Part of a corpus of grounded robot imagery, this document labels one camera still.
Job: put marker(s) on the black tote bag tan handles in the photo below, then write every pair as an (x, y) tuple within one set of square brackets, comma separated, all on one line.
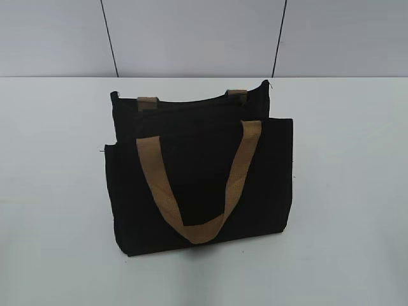
[(183, 174)]

